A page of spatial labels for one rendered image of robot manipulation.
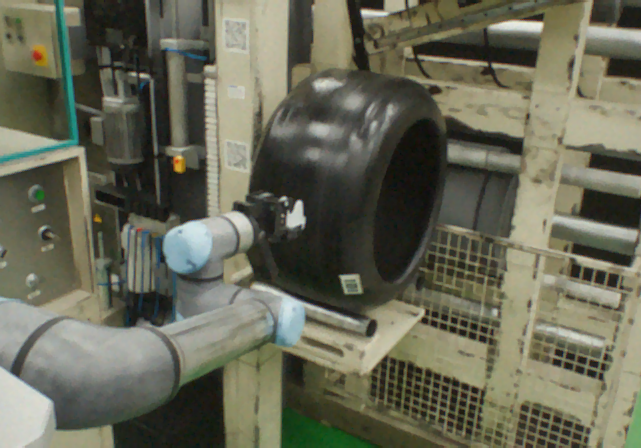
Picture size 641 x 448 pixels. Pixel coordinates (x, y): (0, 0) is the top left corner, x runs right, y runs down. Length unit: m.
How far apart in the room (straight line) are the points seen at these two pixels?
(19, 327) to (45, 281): 0.91
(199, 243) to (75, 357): 0.38
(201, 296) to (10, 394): 0.83
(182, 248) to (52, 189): 0.63
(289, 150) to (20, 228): 0.62
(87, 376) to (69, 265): 1.00
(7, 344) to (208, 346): 0.23
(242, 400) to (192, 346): 1.17
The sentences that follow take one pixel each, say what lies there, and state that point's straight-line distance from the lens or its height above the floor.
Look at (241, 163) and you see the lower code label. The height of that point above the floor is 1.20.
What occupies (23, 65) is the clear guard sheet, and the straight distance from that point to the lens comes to 1.50.
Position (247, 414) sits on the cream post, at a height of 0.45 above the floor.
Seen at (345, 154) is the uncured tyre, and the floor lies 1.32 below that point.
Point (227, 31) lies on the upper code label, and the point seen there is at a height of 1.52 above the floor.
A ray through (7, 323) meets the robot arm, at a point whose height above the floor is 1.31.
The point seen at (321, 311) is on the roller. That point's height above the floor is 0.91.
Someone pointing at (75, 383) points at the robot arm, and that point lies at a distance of 0.71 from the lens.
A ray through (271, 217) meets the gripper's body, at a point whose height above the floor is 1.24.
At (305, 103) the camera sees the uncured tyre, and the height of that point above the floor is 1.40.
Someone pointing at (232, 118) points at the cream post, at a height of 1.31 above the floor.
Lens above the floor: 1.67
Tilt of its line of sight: 22 degrees down
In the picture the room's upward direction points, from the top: 2 degrees clockwise
